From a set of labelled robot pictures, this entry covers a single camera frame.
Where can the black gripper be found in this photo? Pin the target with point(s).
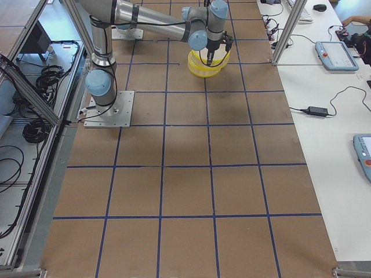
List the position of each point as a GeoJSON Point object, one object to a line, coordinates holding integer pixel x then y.
{"type": "Point", "coordinates": [213, 45]}

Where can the yellow bamboo steamer top layer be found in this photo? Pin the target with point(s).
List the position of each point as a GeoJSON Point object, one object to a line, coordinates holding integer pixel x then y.
{"type": "Point", "coordinates": [220, 58]}

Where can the person forearm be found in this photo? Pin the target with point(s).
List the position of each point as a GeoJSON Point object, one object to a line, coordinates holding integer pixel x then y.
{"type": "Point", "coordinates": [356, 19]}

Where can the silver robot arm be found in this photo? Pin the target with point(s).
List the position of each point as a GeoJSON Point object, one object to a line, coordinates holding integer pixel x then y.
{"type": "Point", "coordinates": [200, 27]}

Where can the black computer mouse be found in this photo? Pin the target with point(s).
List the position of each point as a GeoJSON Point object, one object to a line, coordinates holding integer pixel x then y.
{"type": "Point", "coordinates": [319, 7]}

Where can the black power adapter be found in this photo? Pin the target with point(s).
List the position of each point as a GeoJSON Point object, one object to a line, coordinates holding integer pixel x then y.
{"type": "Point", "coordinates": [315, 111]}

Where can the blue teach pendant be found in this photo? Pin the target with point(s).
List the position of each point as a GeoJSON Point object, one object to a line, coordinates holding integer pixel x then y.
{"type": "Point", "coordinates": [335, 56]}
{"type": "Point", "coordinates": [361, 144]}

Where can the aluminium frame post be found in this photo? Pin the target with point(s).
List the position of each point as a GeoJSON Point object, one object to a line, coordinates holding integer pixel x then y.
{"type": "Point", "coordinates": [288, 29]}

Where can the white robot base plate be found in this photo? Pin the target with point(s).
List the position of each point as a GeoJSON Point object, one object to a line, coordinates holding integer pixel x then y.
{"type": "Point", "coordinates": [119, 115]}

